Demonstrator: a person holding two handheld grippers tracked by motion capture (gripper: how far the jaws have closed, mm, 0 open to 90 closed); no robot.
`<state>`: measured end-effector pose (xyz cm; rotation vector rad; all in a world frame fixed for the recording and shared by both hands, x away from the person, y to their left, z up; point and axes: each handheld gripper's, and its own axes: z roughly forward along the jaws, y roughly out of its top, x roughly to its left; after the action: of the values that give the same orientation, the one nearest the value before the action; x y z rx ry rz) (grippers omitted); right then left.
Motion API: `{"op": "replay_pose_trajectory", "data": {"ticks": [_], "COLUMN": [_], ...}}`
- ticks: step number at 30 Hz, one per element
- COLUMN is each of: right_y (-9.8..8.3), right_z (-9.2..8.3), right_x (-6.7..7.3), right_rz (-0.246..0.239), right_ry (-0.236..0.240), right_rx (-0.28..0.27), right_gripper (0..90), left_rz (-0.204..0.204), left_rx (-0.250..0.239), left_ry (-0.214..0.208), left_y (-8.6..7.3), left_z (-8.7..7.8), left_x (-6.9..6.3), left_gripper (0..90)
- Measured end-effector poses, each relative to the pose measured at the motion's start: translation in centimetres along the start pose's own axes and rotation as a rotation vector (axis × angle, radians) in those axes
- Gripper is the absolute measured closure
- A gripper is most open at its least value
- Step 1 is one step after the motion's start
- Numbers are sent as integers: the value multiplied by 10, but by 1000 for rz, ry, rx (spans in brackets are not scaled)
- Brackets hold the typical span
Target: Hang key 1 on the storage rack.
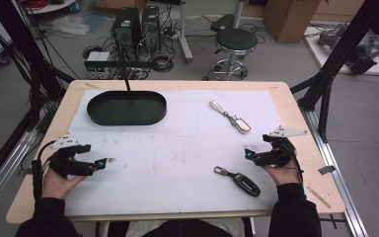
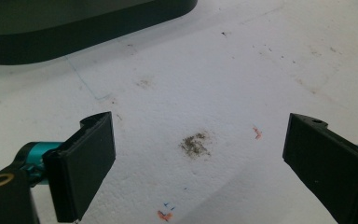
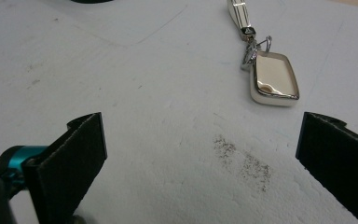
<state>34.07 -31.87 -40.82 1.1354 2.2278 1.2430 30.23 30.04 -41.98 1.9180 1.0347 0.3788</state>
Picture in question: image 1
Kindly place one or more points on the clear plastic bag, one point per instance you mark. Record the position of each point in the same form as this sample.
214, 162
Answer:
69, 25

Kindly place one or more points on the person's left hand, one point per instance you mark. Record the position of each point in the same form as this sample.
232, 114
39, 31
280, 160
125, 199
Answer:
55, 186

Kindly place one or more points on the black round stool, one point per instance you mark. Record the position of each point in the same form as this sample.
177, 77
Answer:
236, 39

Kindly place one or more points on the large black computer tower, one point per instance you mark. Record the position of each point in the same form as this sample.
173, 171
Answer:
126, 31

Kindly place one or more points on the grey tape piece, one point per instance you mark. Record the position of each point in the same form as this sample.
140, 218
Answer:
327, 170

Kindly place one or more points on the black metal frame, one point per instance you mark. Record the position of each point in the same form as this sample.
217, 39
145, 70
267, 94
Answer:
339, 52
23, 49

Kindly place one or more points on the brown cardboard box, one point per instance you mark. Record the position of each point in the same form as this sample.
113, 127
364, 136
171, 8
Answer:
288, 19

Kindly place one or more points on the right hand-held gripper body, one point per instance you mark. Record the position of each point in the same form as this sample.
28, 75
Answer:
276, 157

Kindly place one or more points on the grey metal stand leg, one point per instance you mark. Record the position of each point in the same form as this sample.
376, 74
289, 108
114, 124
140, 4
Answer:
185, 39

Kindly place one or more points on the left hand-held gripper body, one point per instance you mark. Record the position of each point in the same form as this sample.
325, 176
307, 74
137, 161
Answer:
66, 164

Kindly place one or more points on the person's lap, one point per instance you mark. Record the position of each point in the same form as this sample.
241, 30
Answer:
184, 228

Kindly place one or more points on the black oval tray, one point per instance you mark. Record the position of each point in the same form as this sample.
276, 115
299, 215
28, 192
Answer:
118, 110

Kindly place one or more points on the white table mat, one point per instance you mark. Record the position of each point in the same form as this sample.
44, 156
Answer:
164, 158

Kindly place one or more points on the slim black computer tower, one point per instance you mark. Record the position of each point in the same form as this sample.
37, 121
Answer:
151, 28

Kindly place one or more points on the aluminium rail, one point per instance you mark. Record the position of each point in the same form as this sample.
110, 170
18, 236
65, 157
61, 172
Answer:
3, 171
339, 184

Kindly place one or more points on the white power supply box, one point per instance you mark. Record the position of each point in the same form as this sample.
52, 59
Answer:
98, 56

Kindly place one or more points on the person's right hand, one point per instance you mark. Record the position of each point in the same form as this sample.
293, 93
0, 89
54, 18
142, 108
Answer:
284, 174

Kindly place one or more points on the grey machine part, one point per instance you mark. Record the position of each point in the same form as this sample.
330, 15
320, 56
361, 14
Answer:
362, 54

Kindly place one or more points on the black flat case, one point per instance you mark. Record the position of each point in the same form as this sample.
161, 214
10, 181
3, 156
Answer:
222, 23

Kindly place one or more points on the black car key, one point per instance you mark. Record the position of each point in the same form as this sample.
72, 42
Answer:
245, 185

